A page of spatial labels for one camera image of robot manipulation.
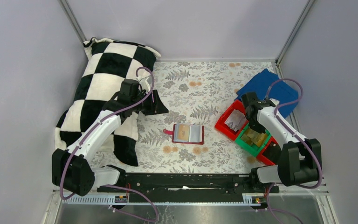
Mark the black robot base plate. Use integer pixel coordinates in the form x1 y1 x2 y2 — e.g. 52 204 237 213
117 173 269 204

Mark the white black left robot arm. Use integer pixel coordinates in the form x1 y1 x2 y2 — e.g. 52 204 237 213
52 77 168 200

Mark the black white checkered pillow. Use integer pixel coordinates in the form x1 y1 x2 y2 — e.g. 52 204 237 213
54 37 161 150

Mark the folded blue cloth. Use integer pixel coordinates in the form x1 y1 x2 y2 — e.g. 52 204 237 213
236 69 299 104

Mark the red leather card holder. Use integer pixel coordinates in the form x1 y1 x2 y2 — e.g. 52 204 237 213
163 124 205 145

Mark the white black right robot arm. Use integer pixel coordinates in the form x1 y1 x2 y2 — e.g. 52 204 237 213
241 92 323 189

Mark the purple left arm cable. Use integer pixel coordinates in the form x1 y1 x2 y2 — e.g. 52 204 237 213
59 66 159 223

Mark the floral patterned table mat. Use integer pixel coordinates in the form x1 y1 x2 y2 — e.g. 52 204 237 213
68 61 303 175

